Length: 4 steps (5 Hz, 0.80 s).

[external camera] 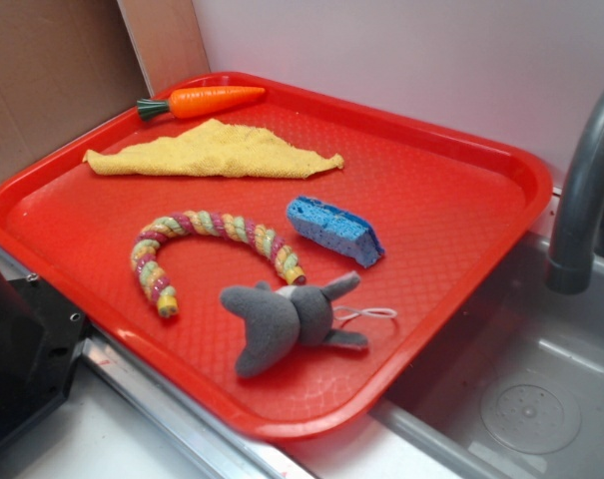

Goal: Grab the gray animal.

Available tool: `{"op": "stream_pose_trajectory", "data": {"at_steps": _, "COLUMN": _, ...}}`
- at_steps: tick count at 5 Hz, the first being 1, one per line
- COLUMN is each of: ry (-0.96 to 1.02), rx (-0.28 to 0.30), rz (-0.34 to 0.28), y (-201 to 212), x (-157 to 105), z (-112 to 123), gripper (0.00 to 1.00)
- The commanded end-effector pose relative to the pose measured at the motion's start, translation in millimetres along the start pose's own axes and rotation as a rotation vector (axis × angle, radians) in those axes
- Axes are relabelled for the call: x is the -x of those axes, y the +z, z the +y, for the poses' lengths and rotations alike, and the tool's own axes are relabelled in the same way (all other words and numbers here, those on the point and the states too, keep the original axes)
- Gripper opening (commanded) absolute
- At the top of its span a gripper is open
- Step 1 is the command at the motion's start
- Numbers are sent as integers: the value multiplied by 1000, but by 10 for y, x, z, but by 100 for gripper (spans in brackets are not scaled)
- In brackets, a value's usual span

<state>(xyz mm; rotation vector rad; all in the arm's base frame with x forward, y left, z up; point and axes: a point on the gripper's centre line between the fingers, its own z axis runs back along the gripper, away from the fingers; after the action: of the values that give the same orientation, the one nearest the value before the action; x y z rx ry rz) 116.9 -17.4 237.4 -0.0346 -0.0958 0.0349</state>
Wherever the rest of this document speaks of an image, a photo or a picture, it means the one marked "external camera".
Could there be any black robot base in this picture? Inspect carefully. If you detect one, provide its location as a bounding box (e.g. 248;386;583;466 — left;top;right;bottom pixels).
0;271;89;451

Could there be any gray plush animal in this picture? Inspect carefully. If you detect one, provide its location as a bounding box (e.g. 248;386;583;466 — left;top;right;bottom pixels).
219;270;398;379

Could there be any blue sponge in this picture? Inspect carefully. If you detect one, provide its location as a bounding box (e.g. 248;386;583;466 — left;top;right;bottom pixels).
287;196;385;268

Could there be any yellow cloth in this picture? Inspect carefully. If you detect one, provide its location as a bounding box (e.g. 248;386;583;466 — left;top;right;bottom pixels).
83;119;344;180

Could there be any orange plastic toy carrot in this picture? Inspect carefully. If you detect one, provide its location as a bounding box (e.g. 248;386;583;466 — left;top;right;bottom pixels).
136;86;266;121

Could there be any gray toy sink basin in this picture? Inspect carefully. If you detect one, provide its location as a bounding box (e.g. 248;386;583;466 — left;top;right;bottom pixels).
372;235;604;478

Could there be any gray faucet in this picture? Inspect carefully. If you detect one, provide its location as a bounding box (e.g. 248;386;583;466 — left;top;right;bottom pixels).
545;92;604;294

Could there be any brown cardboard panel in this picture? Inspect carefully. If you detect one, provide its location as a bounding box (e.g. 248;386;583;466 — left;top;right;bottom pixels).
0;1;210;183

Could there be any multicolour braided rope toy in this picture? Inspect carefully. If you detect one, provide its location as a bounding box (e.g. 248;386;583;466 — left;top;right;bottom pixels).
130;211;306;318

